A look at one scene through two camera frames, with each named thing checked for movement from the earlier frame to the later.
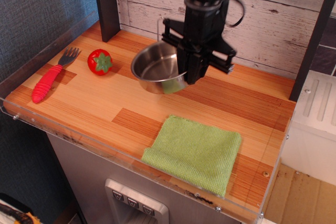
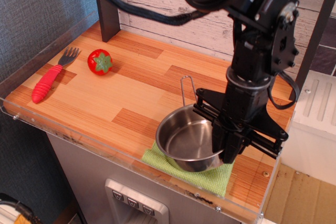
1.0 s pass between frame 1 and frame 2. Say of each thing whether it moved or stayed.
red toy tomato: stayed
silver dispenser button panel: stayed
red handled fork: stayed
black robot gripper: moved
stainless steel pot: moved
